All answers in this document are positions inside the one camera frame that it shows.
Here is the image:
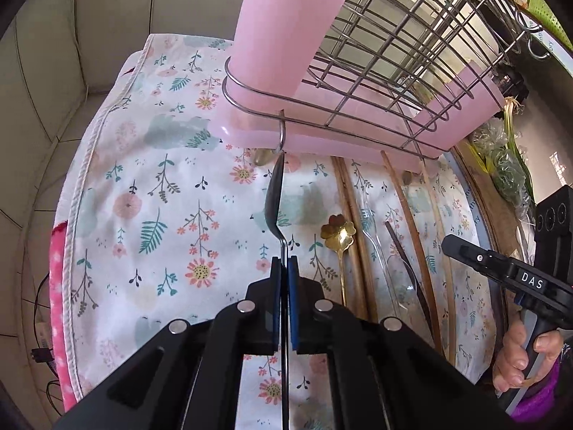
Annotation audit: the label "clear plastic fork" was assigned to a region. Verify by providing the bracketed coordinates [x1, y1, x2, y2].
[359, 206, 408, 320]

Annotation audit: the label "dark brown chopstick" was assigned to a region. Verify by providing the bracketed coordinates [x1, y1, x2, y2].
[384, 221, 435, 340]

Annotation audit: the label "floral white tablecloth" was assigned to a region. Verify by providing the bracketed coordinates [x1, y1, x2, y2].
[62, 33, 499, 430]

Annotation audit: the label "green plastic colander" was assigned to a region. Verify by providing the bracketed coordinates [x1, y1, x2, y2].
[526, 0, 573, 50]

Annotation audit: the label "metal wire dish rack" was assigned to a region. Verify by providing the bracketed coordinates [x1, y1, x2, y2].
[220, 0, 557, 161]

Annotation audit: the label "person's right hand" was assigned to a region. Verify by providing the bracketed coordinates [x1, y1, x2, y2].
[492, 316, 563, 393]

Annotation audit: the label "pink plastic drip tray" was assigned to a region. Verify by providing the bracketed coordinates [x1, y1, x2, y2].
[213, 62, 504, 169]

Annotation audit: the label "green vegetables in bag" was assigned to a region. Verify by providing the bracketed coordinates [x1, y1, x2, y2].
[469, 97, 536, 224]

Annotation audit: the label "pink plastic utensil cup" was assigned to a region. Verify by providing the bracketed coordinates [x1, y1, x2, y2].
[229, 0, 346, 96]

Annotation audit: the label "pink fleece cloth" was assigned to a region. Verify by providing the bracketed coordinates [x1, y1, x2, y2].
[49, 222, 77, 412]

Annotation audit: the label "gold flower-shaped spoon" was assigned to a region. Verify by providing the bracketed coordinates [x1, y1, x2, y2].
[321, 214, 356, 306]

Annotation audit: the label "black spoon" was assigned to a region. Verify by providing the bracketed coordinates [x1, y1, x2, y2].
[265, 152, 289, 429]

